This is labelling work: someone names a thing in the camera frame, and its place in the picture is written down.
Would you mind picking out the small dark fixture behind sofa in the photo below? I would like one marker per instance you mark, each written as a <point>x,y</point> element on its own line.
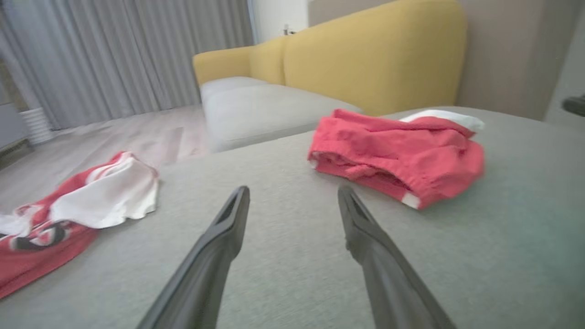
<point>288,31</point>

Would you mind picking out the folded red garment white band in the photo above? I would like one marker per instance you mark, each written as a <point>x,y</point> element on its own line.
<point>393,155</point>

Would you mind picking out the white ribbed radiator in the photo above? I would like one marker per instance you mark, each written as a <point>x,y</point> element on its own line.
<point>37,125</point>

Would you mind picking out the grey low cabinet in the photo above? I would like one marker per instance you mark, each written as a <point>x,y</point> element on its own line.
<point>11,128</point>

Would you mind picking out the dark blurry object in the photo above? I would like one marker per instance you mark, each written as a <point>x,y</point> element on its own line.
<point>576,105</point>

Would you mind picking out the narrow grey sofa seat cushion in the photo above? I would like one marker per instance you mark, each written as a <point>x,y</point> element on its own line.
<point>265,112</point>

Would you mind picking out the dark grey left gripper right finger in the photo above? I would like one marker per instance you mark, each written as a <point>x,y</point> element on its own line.
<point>388,283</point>

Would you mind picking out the red and white jersey garment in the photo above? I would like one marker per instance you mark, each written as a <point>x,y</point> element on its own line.
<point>100,196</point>

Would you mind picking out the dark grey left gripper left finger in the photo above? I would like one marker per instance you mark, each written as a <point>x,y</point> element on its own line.
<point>205,269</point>

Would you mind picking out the low yellow sofa backrest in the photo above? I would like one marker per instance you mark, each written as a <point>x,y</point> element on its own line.
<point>228,61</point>

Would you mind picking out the grey fabric sofa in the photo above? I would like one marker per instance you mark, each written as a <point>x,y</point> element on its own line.
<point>292,292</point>

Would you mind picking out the grey pleated curtain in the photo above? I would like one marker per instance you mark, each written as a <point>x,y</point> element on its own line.
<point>114,55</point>

